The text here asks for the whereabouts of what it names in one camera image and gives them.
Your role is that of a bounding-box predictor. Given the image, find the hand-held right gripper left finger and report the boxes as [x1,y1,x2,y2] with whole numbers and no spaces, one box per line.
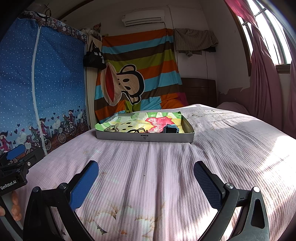
[23,160,100,241]

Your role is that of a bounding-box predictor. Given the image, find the grey hanging cloth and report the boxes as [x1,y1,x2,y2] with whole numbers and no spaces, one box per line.
[173,27,219,58]

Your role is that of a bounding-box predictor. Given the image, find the colourful printed paper liner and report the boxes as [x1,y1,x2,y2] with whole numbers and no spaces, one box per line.
[95,111,185,134]

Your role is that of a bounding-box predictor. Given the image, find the window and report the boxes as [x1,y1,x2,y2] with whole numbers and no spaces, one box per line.
[235,0,294,75]

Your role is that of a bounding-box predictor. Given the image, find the white air conditioner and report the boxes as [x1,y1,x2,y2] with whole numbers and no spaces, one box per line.
[122,9,167,27]

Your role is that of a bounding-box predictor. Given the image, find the grey hair claw clip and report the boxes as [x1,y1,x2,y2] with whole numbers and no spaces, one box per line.
[103,123,121,133]

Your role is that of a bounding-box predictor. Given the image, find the pink ribbed bedsheet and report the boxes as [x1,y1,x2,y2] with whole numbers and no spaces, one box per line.
[0,103,296,241]

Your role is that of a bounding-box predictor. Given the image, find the black hair tie ring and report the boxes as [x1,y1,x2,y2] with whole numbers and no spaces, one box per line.
[126,127,147,134]

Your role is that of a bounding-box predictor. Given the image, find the blue dotted fabric wardrobe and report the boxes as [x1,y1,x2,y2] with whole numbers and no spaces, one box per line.
[0,11,92,163]

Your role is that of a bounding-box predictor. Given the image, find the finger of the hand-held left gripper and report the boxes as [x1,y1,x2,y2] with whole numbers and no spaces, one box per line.
[9,148,45,173]
[0,144,26,165]

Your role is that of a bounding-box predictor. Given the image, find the black tote bag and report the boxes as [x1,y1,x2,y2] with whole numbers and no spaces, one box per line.
[83,40,107,70]

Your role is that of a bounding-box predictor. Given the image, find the dark wooden headboard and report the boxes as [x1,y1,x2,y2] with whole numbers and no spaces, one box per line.
[180,77,218,109]

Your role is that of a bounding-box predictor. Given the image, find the striped monkey print blanket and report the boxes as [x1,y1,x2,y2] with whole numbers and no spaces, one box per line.
[93,28,189,125]

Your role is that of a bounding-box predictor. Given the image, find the pink pillow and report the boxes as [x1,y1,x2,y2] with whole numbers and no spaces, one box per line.
[216,101,250,115]

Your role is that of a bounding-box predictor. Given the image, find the blue wrist watch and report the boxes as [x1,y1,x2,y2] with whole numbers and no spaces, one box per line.
[161,124,180,135]

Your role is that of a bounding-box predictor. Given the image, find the shallow grey cardboard box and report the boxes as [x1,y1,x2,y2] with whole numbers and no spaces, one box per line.
[95,110,194,144]

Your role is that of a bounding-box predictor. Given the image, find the pink curtain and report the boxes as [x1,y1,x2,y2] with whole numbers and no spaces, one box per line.
[225,0,296,140]

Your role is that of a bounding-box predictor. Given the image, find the person's left hand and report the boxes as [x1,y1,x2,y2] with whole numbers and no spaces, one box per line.
[0,190,23,222]

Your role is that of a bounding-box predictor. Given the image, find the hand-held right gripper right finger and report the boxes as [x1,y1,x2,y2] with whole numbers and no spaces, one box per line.
[193,161,270,241]

